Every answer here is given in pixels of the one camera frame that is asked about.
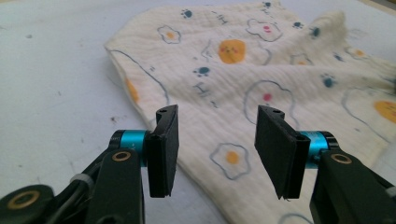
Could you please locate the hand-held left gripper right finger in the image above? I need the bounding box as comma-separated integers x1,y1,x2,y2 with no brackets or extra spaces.
254,105,396,224

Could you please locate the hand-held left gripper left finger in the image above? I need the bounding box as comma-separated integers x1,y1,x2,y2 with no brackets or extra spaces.
85,104,180,224

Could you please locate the cream egg-print cloth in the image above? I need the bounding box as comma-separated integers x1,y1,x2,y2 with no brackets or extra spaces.
104,0,396,224

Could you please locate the white grid mat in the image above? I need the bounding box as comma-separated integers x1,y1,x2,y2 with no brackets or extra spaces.
0,0,396,224

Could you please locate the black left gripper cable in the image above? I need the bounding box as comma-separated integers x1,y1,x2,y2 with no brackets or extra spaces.
46,172,104,224

